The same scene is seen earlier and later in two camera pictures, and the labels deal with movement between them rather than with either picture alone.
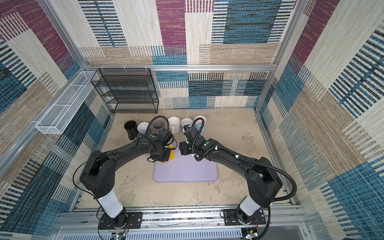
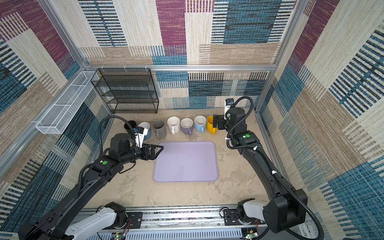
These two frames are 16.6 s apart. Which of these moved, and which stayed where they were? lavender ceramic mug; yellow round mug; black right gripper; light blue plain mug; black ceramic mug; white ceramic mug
Moved: yellow round mug; black right gripper
Stayed: black ceramic mug; lavender ceramic mug; white ceramic mug; light blue plain mug
